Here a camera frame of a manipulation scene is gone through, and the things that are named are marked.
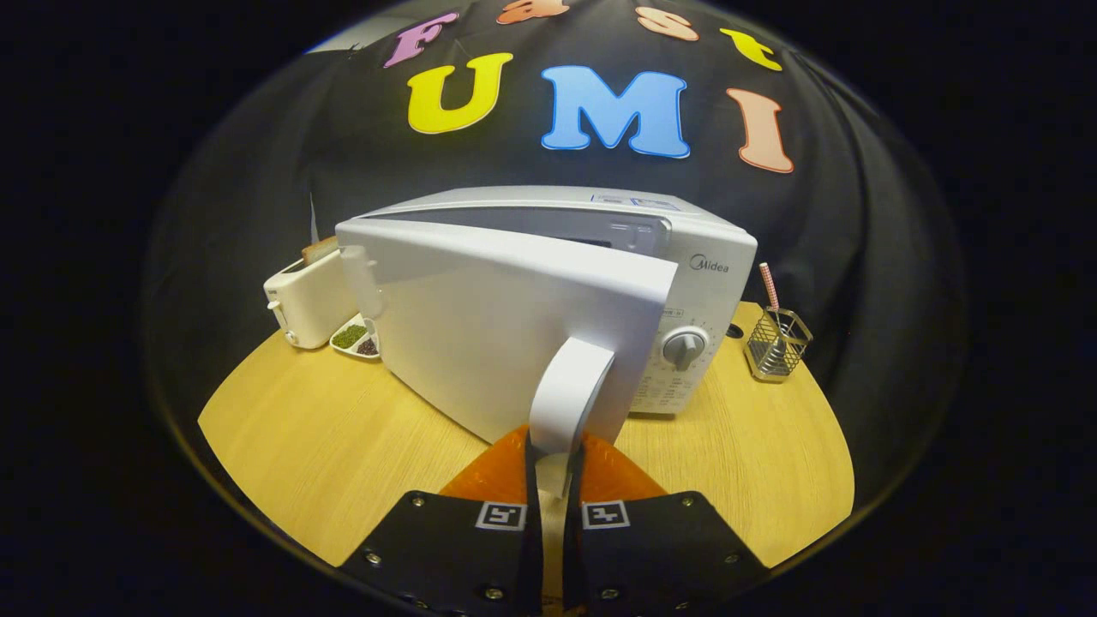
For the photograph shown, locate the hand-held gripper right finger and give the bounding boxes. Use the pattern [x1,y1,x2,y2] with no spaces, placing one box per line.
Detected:
[563,431,772,617]

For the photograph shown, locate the white microwave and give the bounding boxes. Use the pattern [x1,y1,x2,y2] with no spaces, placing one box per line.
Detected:
[334,185,759,498]

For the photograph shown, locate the black backdrop cloth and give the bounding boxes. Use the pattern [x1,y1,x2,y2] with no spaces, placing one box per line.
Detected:
[141,0,969,515]

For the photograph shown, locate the white divided seed dish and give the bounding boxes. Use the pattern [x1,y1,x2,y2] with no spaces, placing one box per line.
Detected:
[330,314,382,361]

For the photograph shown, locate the wire mesh holder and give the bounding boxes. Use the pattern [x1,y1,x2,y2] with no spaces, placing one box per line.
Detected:
[745,307,813,383]

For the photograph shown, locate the white toaster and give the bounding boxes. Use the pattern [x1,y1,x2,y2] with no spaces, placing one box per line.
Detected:
[263,247,361,350]

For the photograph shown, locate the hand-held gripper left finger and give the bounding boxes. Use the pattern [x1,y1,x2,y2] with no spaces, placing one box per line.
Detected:
[339,424,545,617]

